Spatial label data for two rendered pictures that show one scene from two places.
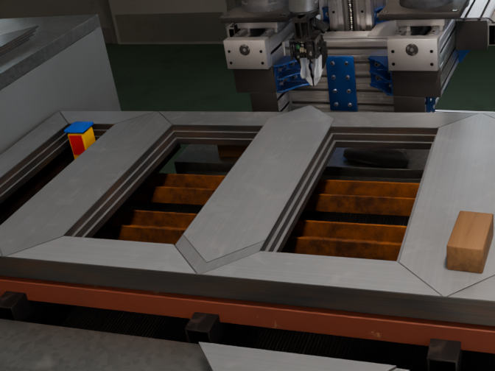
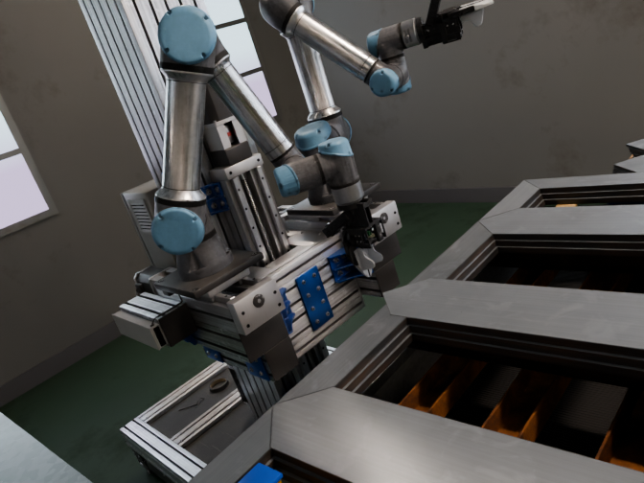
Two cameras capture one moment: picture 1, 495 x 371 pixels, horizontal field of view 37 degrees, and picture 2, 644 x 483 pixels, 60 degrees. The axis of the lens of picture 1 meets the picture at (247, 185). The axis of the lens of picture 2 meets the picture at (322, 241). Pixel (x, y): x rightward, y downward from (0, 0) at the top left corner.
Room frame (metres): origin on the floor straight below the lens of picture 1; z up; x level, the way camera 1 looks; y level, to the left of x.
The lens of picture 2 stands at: (1.44, 1.02, 1.49)
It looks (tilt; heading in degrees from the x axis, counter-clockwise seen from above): 19 degrees down; 294
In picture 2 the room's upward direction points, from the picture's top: 18 degrees counter-clockwise
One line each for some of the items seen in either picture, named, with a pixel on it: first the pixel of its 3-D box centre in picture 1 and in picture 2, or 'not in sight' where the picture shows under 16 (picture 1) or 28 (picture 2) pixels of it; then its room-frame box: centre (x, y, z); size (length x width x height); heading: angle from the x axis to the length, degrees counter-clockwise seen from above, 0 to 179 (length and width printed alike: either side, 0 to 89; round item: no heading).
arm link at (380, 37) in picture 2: not in sight; (387, 41); (1.81, -0.71, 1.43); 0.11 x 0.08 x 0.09; 178
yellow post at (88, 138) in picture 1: (88, 160); not in sight; (1.94, 0.44, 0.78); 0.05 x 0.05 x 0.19; 66
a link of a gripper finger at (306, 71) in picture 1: (304, 72); (366, 264); (1.89, -0.20, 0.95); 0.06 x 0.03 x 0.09; 157
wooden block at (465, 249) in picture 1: (471, 241); not in sight; (1.09, -0.37, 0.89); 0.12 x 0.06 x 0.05; 151
